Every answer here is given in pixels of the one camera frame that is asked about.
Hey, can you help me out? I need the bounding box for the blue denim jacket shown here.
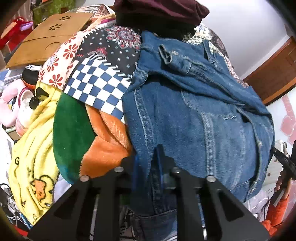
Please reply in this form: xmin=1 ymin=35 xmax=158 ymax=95
xmin=123 ymin=31 xmax=275 ymax=240

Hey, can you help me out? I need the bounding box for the orange sleeve forearm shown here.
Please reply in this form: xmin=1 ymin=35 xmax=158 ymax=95
xmin=261 ymin=196 xmax=289 ymax=237

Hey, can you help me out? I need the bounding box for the person's right hand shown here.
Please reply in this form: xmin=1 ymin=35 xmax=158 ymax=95
xmin=274 ymin=170 xmax=292 ymax=200

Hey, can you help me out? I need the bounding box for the yellow duck blanket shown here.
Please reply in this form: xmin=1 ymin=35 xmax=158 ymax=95
xmin=9 ymin=82 xmax=62 ymax=225

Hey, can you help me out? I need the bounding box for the orange green fleece blanket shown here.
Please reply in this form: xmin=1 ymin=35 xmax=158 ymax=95
xmin=53 ymin=93 xmax=133 ymax=184

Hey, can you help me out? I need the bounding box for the pink plush toy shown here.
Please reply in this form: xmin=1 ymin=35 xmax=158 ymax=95
xmin=1 ymin=79 xmax=34 ymax=137

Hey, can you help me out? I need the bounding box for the patchwork patterned bedspread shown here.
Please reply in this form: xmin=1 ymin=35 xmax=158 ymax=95
xmin=36 ymin=14 xmax=249 ymax=123

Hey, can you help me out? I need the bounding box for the wooden lap desk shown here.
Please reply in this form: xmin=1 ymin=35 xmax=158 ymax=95
xmin=6 ymin=12 xmax=93 ymax=69

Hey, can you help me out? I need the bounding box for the maroon folded garment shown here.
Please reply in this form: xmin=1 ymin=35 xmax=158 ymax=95
xmin=113 ymin=1 xmax=210 ymax=38

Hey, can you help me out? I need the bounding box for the red plush toy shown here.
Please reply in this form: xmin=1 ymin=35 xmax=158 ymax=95
xmin=1 ymin=16 xmax=34 ymax=51

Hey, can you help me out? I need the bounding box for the green patterned storage box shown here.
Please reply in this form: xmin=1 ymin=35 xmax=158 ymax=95
xmin=32 ymin=0 xmax=76 ymax=22

